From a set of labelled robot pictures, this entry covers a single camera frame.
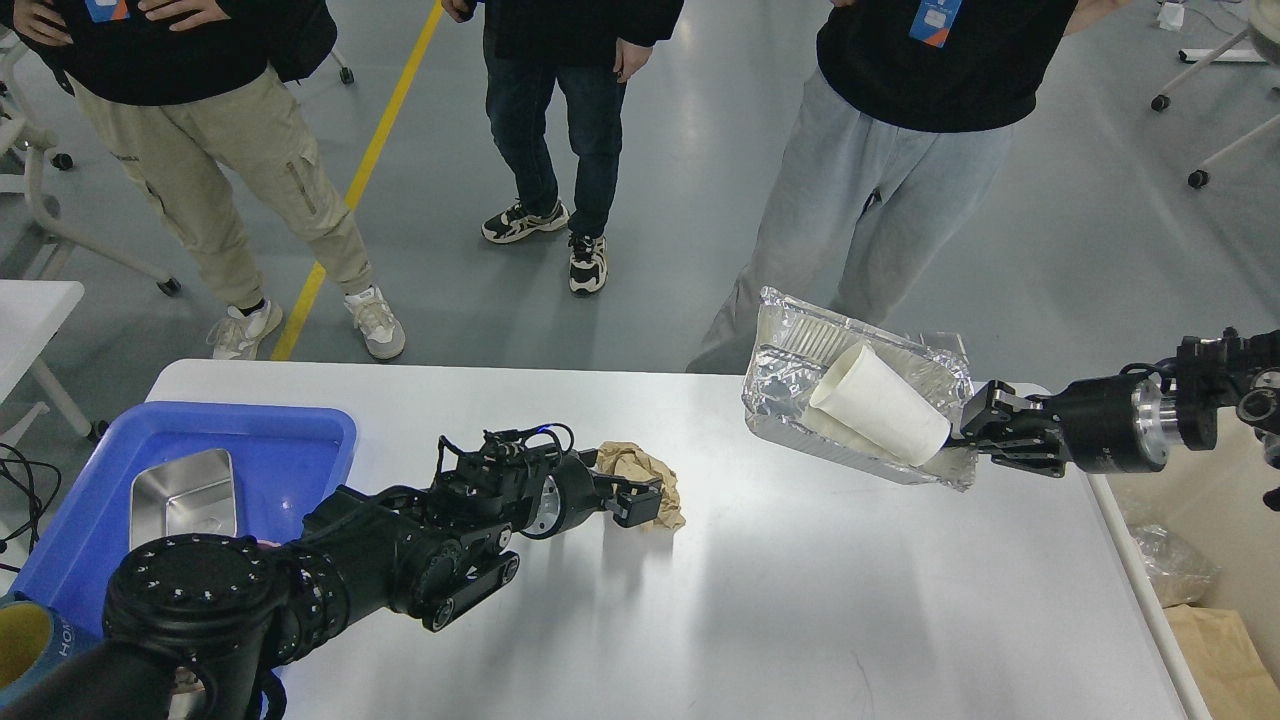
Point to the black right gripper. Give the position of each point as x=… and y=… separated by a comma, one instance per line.
x=1118, y=424

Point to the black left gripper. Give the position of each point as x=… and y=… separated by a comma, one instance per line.
x=575, y=490

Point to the brown paper ball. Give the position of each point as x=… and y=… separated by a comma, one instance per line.
x=630, y=461

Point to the white paper cup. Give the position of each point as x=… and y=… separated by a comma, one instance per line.
x=865, y=395

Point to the aluminium foil tray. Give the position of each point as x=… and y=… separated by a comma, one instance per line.
x=797, y=342

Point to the stainless steel rectangular container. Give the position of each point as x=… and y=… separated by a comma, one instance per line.
x=192, y=494

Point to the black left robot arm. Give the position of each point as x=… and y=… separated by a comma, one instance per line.
x=228, y=611

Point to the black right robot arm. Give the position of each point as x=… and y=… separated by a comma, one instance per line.
x=1206, y=374

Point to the clear floor plate right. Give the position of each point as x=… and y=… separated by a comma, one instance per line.
x=940, y=341

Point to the white plastic bin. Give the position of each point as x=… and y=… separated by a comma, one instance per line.
x=1215, y=500

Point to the crumpled clear plastic in bin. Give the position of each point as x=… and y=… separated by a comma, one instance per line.
x=1179, y=573

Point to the brown paper in bin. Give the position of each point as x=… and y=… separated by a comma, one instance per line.
x=1224, y=662

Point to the person in grey trousers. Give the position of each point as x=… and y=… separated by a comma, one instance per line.
x=902, y=128

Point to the blue plastic tray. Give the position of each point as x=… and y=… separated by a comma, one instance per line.
x=286, y=461

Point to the white chair base right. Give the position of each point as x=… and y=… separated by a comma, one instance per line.
x=1218, y=96

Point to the person in khaki trousers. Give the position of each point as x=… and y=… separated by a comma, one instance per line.
x=181, y=92

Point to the blue cup with yellow inside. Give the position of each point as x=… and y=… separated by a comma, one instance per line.
x=35, y=640

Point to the white side table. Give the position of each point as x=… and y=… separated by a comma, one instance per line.
x=32, y=312

